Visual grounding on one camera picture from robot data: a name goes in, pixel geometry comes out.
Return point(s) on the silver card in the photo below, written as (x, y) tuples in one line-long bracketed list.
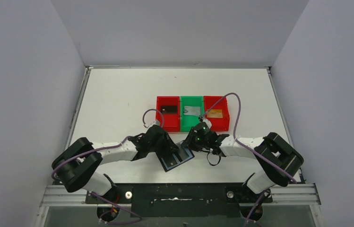
[(192, 110)]

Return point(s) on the aluminium frame rail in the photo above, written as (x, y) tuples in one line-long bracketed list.
[(293, 194)]

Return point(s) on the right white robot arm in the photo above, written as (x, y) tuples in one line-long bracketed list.
[(278, 159)]

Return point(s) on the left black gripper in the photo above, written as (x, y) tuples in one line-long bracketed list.
[(167, 145)]

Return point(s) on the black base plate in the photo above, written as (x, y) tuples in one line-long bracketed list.
[(170, 200)]

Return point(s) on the gold card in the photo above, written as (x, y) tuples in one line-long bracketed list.
[(215, 113)]

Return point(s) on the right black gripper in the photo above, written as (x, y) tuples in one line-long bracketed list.
[(192, 141)]

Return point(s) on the red bin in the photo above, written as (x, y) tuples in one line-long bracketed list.
[(170, 122), (218, 124)]

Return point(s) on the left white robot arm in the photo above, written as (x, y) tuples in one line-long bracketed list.
[(77, 166)]

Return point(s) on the green bin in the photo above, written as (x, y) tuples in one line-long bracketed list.
[(187, 121)]

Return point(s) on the black leather card holder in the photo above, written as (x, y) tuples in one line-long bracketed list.
[(173, 153)]

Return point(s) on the dark card in left sleeve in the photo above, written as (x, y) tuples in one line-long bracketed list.
[(170, 161)]

